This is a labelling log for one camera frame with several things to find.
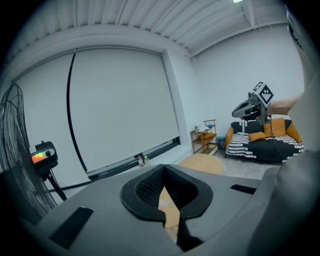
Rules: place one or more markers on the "small teal bin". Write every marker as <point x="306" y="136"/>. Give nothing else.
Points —
<point x="221" y="143"/>

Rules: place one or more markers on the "ceiling tube light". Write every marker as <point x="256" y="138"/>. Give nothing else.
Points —
<point x="238" y="1"/>

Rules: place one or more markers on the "white roller blind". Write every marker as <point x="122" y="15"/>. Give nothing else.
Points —
<point x="42" y="112"/>
<point x="120" y="105"/>

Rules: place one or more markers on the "black window frame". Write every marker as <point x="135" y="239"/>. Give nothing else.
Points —
<point x="117" y="165"/>

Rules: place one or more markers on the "person's right forearm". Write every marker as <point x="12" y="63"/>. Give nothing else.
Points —
<point x="282" y="106"/>

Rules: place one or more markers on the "red label plastic bottle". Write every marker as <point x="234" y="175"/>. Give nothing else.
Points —
<point x="140" y="161"/>

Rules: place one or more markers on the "white crumpled cloth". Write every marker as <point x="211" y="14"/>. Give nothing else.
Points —
<point x="201" y="128"/>

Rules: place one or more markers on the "large orange cushion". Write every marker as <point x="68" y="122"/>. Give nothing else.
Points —
<point x="274" y="127"/>

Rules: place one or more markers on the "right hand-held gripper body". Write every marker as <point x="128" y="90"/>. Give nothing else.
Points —
<point x="263" y="95"/>

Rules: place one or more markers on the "flat orange cushion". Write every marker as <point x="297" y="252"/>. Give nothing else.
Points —
<point x="207" y="136"/>

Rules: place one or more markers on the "small orange cushion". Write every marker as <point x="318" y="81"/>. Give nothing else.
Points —
<point x="257" y="136"/>

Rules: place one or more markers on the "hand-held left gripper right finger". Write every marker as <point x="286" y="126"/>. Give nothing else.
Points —
<point x="220" y="200"/>

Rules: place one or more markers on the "black standing fan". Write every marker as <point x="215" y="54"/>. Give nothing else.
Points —
<point x="42" y="157"/>

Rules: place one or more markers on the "clear yellowish plastic bottle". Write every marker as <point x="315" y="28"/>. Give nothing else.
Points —
<point x="147" y="161"/>

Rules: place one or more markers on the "person's cream t-shirt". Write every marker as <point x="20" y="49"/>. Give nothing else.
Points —
<point x="295" y="200"/>

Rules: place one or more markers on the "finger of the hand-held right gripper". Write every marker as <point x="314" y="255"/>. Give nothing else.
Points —
<point x="243" y="110"/>

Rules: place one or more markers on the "black white striped cushion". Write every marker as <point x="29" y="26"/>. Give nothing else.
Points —
<point x="240" y="145"/>
<point x="250" y="126"/>

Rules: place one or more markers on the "wooden shelf rack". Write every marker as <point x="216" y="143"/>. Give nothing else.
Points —
<point x="203" y="143"/>

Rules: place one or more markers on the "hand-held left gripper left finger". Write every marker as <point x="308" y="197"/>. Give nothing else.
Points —
<point x="112" y="220"/>

